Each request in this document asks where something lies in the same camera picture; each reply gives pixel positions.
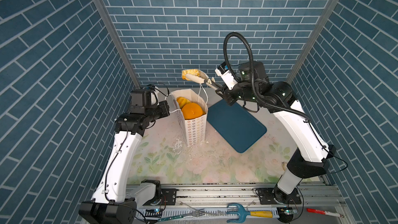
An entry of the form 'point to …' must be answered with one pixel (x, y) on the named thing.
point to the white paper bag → (194, 128)
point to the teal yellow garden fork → (242, 212)
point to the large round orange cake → (190, 110)
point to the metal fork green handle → (198, 213)
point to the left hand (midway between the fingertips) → (170, 105)
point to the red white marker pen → (325, 212)
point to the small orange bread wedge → (182, 101)
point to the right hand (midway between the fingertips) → (216, 86)
